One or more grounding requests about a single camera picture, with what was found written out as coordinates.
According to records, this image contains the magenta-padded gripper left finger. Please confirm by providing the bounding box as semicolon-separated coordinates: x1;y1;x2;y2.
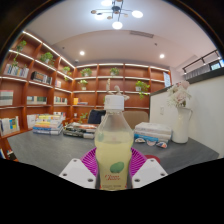
59;147;98;190

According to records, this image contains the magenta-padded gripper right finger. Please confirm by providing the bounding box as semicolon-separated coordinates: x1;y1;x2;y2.
129;147;168;190

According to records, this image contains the yellow drink bottle white cap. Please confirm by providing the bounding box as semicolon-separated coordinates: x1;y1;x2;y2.
94;94;135;191

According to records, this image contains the stack of dark books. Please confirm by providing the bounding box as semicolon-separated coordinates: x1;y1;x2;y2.
62;122;99;140

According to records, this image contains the stack of white books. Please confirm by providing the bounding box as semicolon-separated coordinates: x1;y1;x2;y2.
133;121;173;144

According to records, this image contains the tan upholstered chair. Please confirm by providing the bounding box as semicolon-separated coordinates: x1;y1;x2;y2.
123;109;150;130

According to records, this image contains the stack of colourful books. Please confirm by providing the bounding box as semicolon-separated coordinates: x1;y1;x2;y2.
32;114;65;136

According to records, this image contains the white ceramic pitcher vase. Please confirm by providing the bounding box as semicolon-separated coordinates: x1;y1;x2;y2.
171;106;194;144

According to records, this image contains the dark blue chair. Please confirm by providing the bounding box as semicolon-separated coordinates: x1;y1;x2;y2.
87;109;107;125

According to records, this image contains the wooden artist mannequin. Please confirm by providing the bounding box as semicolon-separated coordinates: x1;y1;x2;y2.
104;78;131;101

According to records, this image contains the grey curtain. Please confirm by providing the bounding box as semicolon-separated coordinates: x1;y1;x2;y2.
184;67;212;81

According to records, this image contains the dark-framed window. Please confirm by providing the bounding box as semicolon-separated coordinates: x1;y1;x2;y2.
209;59;224;71

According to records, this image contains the ceiling air vent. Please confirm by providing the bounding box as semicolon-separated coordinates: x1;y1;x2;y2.
129;29;155;39

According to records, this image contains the multi-globe ceiling lamp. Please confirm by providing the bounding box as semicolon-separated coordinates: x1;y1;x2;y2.
90;0;144;30

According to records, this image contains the wooden wall shelf unit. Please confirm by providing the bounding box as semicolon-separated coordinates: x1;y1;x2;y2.
0;30;173;161

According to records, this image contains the dark curtain rail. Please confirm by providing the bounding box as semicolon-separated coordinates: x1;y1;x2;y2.
181;49;223;75

